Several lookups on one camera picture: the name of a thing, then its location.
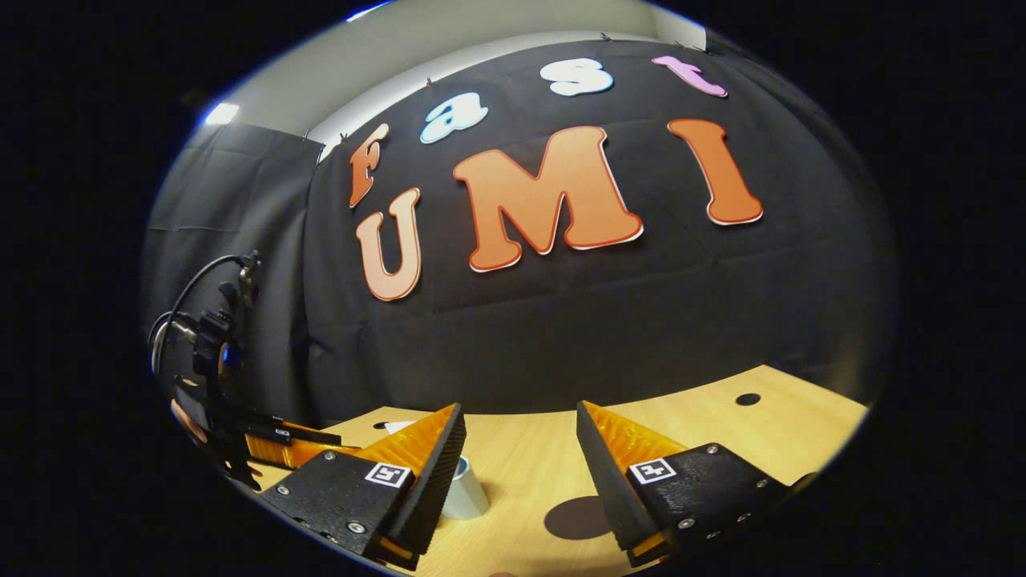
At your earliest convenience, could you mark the dark round coaster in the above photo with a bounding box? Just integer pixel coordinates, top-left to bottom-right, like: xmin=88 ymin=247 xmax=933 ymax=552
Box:
xmin=544 ymin=496 xmax=615 ymax=541

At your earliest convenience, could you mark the wooden desktop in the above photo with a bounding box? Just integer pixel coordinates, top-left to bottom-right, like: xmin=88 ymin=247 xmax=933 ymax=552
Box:
xmin=252 ymin=365 xmax=870 ymax=577

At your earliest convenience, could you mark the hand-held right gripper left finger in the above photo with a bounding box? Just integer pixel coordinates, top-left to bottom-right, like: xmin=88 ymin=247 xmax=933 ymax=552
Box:
xmin=261 ymin=402 xmax=467 ymax=571

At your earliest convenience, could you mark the black backdrop cloth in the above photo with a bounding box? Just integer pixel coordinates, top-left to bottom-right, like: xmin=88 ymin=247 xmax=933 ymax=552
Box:
xmin=143 ymin=40 xmax=897 ymax=426

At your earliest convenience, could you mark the light blue cup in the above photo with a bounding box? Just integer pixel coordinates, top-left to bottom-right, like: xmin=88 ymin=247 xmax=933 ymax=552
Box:
xmin=439 ymin=455 xmax=491 ymax=521

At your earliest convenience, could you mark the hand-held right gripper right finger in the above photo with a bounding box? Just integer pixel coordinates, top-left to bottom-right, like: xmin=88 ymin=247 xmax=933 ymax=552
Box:
xmin=576 ymin=401 xmax=796 ymax=568

